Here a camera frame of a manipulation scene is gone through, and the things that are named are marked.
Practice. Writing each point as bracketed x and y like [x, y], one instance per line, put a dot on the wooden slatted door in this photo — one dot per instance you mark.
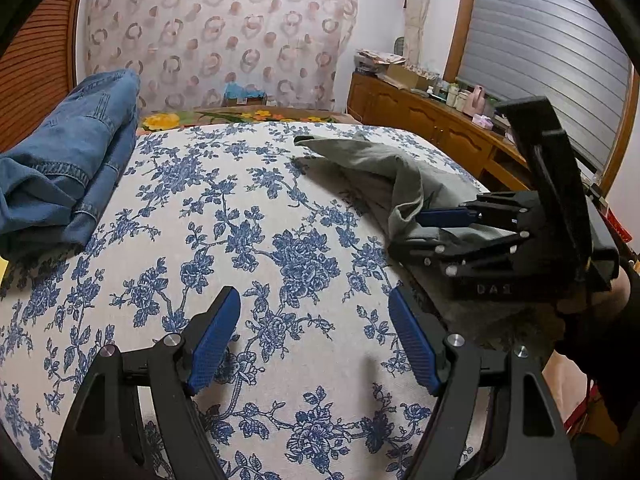
[38, 63]

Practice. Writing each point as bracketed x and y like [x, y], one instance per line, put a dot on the blue floral white bedspread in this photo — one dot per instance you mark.
[314, 384]

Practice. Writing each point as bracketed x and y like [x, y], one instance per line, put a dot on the pink ring patterned curtain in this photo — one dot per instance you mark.
[185, 52]

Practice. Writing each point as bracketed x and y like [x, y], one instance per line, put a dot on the colourful flower patterned blanket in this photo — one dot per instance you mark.
[164, 121]

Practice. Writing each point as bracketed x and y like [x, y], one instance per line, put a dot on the person's right hand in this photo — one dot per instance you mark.
[608, 303]

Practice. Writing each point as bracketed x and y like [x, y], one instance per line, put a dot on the long wooden sideboard cabinet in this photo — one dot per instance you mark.
[487, 156]

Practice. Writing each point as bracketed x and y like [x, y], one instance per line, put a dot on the grey roller window shutter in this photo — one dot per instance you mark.
[560, 49]

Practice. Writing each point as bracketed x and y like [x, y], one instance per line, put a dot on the stack of papers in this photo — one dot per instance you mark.
[373, 62]

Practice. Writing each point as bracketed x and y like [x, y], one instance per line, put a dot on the blue item on bed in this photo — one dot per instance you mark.
[236, 95]

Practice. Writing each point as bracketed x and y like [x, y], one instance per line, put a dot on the cardboard box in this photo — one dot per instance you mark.
[411, 77]

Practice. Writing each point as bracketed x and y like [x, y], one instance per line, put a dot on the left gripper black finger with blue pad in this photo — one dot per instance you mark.
[103, 436]
[524, 437]
[501, 210]

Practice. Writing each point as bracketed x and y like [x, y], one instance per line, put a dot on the folded blue denim jeans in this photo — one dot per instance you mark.
[55, 184]

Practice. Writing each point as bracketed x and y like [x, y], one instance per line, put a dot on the pink bottle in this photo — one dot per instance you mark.
[475, 102]

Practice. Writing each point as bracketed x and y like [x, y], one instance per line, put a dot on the beige tied curtain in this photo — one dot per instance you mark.
[415, 16]

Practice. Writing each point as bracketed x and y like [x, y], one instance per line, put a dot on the grey-green sweat pants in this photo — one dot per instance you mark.
[396, 187]

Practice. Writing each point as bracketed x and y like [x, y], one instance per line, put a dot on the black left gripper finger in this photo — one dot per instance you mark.
[429, 247]

